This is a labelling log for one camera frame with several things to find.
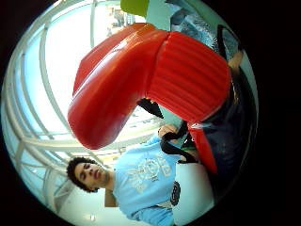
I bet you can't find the red plastic squeeze bottle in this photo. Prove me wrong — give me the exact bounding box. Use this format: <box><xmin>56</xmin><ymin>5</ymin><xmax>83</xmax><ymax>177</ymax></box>
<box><xmin>67</xmin><ymin>22</ymin><xmax>233</xmax><ymax>175</ymax></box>

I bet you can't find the the person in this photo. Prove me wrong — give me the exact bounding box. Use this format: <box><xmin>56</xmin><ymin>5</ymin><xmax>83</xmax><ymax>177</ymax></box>
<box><xmin>66</xmin><ymin>123</ymin><xmax>190</xmax><ymax>226</ymax></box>

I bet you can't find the green panel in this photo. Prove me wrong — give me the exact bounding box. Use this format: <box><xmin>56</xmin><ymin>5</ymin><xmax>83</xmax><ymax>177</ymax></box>
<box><xmin>119</xmin><ymin>0</ymin><xmax>151</xmax><ymax>19</ymax></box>

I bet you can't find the black strap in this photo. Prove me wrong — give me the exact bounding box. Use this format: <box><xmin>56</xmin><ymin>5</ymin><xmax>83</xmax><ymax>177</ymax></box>
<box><xmin>159</xmin><ymin>120</ymin><xmax>199</xmax><ymax>165</ymax></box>

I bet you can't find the white window frame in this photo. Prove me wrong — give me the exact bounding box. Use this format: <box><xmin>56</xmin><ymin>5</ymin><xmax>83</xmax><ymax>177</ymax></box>
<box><xmin>1</xmin><ymin>0</ymin><xmax>177</xmax><ymax>215</ymax></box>

